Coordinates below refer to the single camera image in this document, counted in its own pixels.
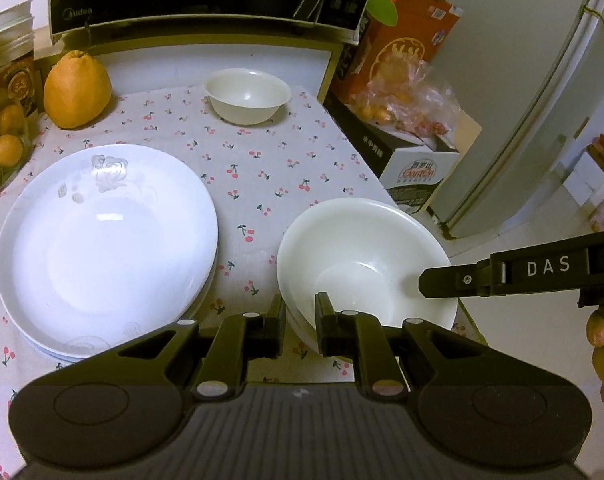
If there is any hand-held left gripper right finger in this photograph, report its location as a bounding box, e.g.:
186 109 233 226
314 291 482 402

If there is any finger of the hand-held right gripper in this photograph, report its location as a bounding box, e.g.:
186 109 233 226
418 257 506 301

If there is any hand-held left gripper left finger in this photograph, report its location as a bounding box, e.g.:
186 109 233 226
117 294 287 402

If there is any large white bowl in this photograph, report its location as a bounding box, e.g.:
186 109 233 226
282 305 355 366
276 197 459 361

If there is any white embossed plate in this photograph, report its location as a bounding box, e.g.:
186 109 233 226
0 144 219 356

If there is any person's right hand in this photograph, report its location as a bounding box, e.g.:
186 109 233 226
586 307 604 438

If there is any small white carton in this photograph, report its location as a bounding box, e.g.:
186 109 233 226
564 152 604 206

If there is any black and white carton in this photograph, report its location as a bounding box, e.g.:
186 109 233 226
324 92 482 216

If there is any cherry print tablecloth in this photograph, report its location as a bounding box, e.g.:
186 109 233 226
0 85 482 461

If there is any white refrigerator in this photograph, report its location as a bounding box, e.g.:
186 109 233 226
422 0 604 238

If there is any plastic bag of oranges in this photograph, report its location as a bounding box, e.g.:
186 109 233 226
349 57 462 138

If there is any small flared white bowl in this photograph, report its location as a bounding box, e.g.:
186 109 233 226
204 69 293 126

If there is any orange cardboard box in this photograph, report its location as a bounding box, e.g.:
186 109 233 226
329 0 465 126

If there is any large orange citrus fruit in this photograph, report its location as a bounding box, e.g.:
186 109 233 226
43 50 113 129

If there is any glass jar of kumquats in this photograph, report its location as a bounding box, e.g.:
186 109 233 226
0 2 40 198

